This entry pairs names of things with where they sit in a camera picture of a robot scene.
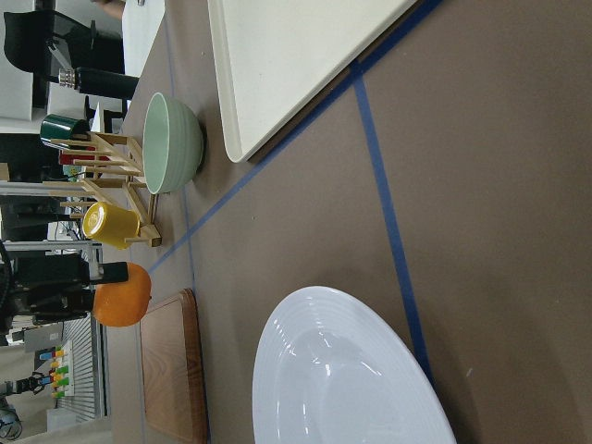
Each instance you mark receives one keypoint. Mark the yellow mug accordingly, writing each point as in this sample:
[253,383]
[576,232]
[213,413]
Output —
[110,224]

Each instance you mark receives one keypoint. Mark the orange fruit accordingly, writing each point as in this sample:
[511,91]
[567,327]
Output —
[123,304]

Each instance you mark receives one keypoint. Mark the cream bear tray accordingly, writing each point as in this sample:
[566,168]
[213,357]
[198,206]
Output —
[273,57]

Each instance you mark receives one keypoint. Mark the white plate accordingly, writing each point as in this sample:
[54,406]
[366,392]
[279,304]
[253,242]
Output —
[329,369]

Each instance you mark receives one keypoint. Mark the dark green mug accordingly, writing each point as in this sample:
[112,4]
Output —
[61,128]

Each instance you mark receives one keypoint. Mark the green bowl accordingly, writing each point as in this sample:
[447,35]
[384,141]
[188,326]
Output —
[173,144]

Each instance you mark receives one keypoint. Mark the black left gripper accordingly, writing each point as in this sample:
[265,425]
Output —
[54,288]

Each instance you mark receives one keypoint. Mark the wooden cutting board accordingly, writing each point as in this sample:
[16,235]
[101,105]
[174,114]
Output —
[172,371]

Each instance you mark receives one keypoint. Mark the wooden mug rack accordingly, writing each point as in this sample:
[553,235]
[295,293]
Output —
[112,170]

